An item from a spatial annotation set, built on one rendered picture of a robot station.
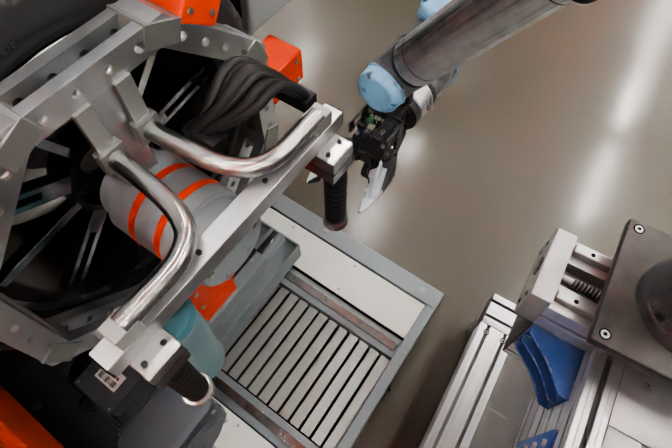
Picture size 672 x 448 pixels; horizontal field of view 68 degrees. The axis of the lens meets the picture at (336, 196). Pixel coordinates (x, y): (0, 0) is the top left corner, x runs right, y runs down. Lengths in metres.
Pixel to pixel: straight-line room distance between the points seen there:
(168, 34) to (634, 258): 0.72
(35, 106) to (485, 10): 0.48
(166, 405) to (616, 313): 0.85
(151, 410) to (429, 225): 1.04
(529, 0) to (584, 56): 1.90
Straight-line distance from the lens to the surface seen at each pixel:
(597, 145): 2.14
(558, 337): 0.93
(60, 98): 0.61
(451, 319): 1.61
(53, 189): 0.82
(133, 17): 0.65
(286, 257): 1.50
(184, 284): 0.58
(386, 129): 0.78
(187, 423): 1.14
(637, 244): 0.89
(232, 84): 0.66
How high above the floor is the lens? 1.50
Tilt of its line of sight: 58 degrees down
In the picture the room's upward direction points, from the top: straight up
